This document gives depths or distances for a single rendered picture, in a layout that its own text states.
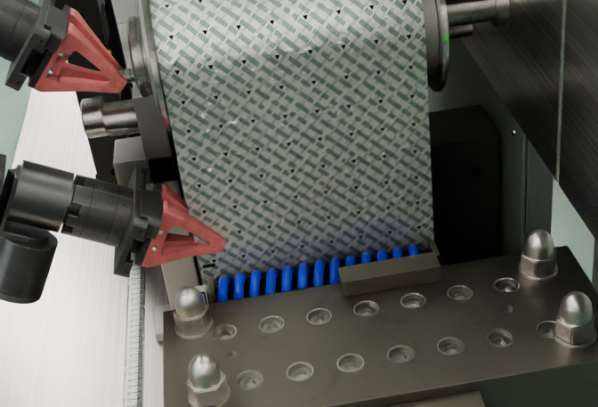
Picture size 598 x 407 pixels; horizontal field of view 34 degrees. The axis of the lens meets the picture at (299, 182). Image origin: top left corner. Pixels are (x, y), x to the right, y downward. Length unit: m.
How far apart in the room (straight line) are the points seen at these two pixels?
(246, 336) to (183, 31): 0.28
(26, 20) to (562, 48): 0.46
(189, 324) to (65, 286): 0.37
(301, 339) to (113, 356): 0.30
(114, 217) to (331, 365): 0.24
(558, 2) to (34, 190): 0.48
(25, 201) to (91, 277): 0.36
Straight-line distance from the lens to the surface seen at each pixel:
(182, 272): 1.06
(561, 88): 0.82
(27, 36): 0.89
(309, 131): 0.89
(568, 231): 2.77
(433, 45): 0.88
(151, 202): 0.90
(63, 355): 1.13
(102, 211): 0.90
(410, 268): 0.92
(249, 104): 0.87
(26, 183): 0.89
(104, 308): 1.18
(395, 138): 0.91
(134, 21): 0.90
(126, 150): 1.00
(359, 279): 0.91
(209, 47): 0.85
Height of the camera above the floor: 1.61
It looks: 32 degrees down
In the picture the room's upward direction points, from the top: 7 degrees counter-clockwise
